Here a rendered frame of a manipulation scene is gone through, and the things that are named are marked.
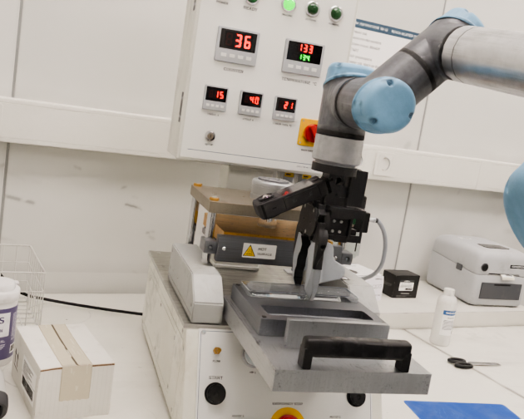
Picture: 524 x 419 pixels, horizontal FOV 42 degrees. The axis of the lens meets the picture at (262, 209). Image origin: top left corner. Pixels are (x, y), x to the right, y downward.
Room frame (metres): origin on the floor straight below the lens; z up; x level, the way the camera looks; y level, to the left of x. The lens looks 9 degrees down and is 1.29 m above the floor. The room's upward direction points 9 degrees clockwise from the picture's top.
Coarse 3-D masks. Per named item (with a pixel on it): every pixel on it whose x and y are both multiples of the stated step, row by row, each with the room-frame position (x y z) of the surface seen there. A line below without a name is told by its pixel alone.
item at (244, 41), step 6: (228, 36) 1.35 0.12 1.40; (234, 36) 1.35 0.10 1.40; (240, 36) 1.36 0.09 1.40; (246, 36) 1.36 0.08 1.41; (252, 36) 1.36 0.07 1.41; (228, 42) 1.35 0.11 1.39; (234, 42) 1.35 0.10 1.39; (240, 42) 1.36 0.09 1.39; (246, 42) 1.36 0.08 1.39; (240, 48) 1.36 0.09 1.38; (246, 48) 1.36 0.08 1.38
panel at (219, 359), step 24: (216, 336) 1.03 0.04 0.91; (216, 360) 1.02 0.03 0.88; (240, 360) 1.03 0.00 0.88; (240, 384) 1.01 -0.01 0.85; (264, 384) 1.03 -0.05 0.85; (216, 408) 0.99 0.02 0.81; (240, 408) 1.00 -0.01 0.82; (264, 408) 1.01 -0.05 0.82; (288, 408) 1.02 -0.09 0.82; (312, 408) 1.04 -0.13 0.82; (336, 408) 1.05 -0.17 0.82; (360, 408) 1.06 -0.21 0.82
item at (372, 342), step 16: (304, 336) 0.82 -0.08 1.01; (320, 336) 0.83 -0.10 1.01; (304, 352) 0.81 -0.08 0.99; (320, 352) 0.81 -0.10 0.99; (336, 352) 0.82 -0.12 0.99; (352, 352) 0.83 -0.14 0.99; (368, 352) 0.83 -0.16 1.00; (384, 352) 0.84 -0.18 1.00; (400, 352) 0.85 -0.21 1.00; (304, 368) 0.81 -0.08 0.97; (400, 368) 0.85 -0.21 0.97
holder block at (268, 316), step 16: (240, 288) 1.04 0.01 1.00; (240, 304) 1.00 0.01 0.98; (256, 304) 0.97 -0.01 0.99; (272, 304) 0.98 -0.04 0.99; (288, 304) 0.99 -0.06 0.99; (304, 304) 1.01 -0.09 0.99; (320, 304) 1.02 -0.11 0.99; (336, 304) 1.03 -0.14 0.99; (352, 304) 1.05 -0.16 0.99; (256, 320) 0.92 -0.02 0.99; (272, 320) 0.91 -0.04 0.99; (352, 320) 0.96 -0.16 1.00; (368, 320) 0.98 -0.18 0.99
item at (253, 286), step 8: (248, 288) 1.01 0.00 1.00; (256, 288) 1.02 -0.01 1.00; (264, 288) 1.03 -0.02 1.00; (272, 288) 1.03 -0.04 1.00; (280, 288) 1.04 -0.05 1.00; (288, 288) 1.05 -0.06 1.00; (296, 288) 1.05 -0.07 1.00; (320, 288) 1.08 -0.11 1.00; (328, 288) 1.08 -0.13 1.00; (336, 288) 1.09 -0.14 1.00; (344, 288) 1.10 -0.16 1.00; (336, 296) 1.05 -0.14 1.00; (344, 296) 1.05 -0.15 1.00; (352, 296) 1.06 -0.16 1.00
